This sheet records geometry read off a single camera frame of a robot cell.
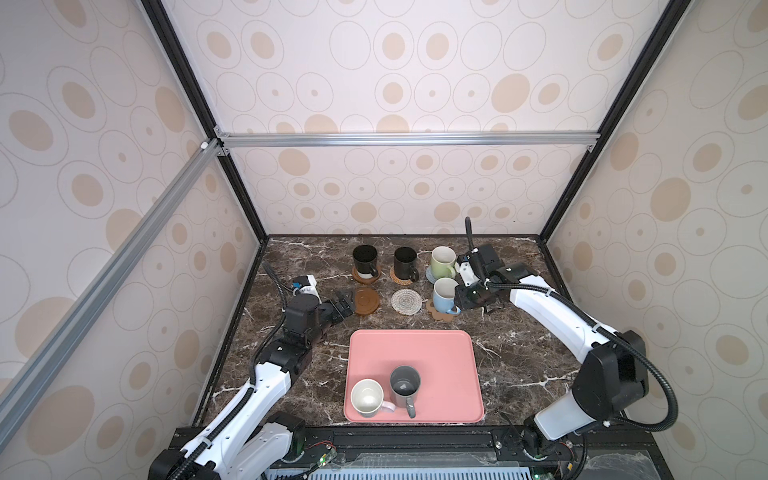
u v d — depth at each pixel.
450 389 0.82
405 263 1.03
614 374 0.43
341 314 0.70
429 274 1.06
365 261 1.01
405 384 0.81
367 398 0.81
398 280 1.06
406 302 1.00
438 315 0.97
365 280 1.06
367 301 1.00
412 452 0.73
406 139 1.47
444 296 0.90
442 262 1.00
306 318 0.59
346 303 0.71
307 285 0.71
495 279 0.61
